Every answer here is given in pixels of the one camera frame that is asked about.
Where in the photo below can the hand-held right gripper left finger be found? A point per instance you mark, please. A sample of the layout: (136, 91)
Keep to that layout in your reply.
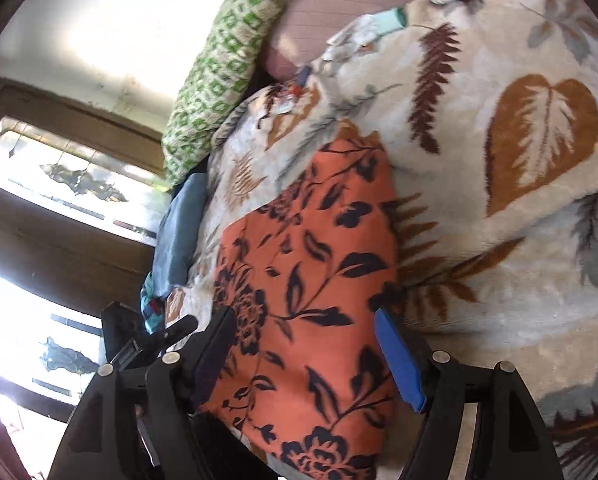
(214, 355)

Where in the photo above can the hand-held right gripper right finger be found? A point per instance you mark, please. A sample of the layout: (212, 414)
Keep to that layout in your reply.
(401, 360)

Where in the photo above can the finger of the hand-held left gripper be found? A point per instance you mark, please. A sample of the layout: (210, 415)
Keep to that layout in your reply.
(179, 330)

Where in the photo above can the orange black floral garment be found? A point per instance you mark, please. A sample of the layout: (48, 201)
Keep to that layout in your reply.
(304, 285)

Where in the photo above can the teal red patterned cloth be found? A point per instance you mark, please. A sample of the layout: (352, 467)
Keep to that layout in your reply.
(151, 305)

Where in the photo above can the blue folded cloth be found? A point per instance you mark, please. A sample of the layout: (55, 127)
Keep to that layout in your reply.
(179, 235)

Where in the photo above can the cream leaf print blanket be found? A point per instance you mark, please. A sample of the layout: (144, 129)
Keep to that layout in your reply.
(479, 240)

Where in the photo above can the wooden window with etched glass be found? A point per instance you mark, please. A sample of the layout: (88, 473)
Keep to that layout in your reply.
(54, 170)

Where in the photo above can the green white patterned pillow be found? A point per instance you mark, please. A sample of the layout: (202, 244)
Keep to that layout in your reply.
(219, 70)

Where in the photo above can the small red blue cloth item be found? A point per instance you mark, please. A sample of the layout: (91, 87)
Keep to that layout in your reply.
(299, 81)

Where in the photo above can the pink checked pillow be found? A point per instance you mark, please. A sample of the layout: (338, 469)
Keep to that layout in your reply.
(339, 5)

